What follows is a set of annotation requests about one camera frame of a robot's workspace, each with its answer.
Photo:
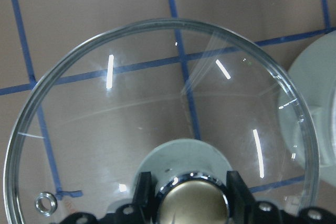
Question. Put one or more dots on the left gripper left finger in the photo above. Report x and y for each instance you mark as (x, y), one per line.
(139, 210)

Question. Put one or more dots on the glass pot lid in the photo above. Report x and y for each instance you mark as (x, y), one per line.
(184, 100)

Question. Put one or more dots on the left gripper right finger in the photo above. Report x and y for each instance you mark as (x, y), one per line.
(244, 208)

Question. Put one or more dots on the pale green electric pot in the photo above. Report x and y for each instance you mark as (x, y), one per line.
(313, 74)

